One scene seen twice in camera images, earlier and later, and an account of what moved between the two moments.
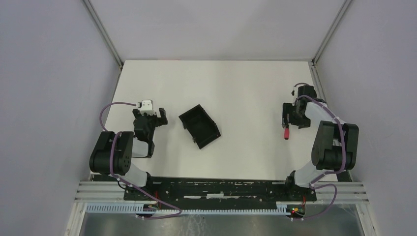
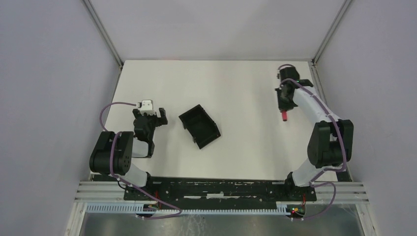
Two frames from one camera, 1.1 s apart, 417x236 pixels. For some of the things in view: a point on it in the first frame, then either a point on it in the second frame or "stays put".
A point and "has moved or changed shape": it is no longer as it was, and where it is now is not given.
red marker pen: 286,132 has moved or changed shape
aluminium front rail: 337,192 stays put
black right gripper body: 299,120 to 290,104
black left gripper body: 153,121 stays put
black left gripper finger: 164,120 stays put
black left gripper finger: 136,113 stays put
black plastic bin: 200,126 stays put
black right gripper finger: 287,110 to 282,99
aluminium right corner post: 315,57 stays put
